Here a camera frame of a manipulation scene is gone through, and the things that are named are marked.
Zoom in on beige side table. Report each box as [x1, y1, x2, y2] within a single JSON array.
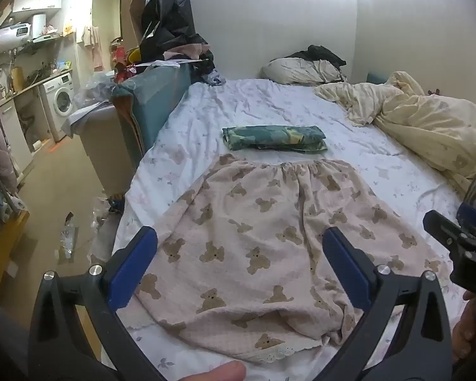
[[69, 103, 144, 196]]

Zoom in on kitchen counter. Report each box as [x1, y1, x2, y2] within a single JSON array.
[[0, 69, 74, 108]]

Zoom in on tall white cabinet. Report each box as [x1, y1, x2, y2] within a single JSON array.
[[75, 0, 94, 44]]

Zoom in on clear plastic bag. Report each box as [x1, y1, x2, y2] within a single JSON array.
[[75, 73, 116, 108]]

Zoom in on white base cabinet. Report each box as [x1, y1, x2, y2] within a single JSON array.
[[0, 99, 35, 185]]

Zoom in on person's left hand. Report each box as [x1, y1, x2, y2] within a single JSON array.
[[180, 360, 247, 381]]

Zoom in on brown cardboard sheet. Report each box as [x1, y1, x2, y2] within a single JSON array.
[[121, 0, 151, 43]]

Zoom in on folded green patterned cloth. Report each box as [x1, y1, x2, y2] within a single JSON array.
[[222, 125, 328, 154]]

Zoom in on white wall cabinets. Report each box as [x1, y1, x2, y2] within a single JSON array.
[[12, 0, 63, 12]]

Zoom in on black plastic bag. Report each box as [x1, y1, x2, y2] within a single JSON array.
[[140, 0, 209, 62]]

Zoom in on yellow wooden stool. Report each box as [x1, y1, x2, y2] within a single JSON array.
[[0, 206, 31, 283]]

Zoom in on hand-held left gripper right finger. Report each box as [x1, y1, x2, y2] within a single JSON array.
[[322, 227, 452, 381]]

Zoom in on pink hanging towel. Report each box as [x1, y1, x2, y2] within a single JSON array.
[[82, 26, 103, 69]]

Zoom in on teal padded bed panel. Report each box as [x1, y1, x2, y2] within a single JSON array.
[[111, 61, 193, 160]]

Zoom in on white washing machine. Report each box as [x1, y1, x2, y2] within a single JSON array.
[[40, 72, 77, 143]]

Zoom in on dark clothing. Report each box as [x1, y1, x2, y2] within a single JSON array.
[[283, 45, 347, 68]]

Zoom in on cream duvet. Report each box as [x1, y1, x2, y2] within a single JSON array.
[[314, 70, 476, 198]]

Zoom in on pile of clothes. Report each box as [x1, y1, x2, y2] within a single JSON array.
[[164, 43, 228, 86]]

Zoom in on pink bear print pants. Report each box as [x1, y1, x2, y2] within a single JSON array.
[[133, 153, 445, 364]]

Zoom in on teal headboard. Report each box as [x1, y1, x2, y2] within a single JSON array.
[[367, 71, 395, 85]]

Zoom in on plastic litter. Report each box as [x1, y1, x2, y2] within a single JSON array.
[[57, 212, 81, 263]]

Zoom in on person's right hand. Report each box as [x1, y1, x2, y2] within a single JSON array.
[[451, 291, 476, 366]]

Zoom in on white water heater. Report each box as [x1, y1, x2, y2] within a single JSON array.
[[0, 24, 34, 55]]

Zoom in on range hood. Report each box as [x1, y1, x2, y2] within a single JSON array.
[[30, 13, 64, 44]]

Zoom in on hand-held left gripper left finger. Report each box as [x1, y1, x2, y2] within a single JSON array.
[[28, 226, 167, 381]]

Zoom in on grey pillow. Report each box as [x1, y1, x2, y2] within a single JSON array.
[[261, 57, 347, 85]]

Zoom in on white floral bed sheet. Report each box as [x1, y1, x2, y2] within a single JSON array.
[[112, 77, 476, 381]]

